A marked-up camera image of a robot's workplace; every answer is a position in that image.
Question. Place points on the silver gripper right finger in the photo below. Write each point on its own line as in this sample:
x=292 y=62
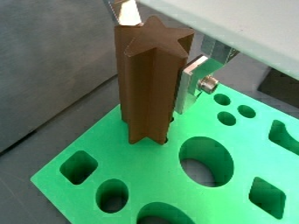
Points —
x=197 y=72

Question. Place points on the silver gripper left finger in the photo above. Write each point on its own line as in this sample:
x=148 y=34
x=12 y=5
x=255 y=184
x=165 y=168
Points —
x=124 y=12

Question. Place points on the brown star prism block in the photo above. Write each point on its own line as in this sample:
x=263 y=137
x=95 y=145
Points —
x=151 y=55

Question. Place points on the green shape sorter board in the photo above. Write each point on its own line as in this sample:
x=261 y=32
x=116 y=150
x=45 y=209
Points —
x=227 y=170

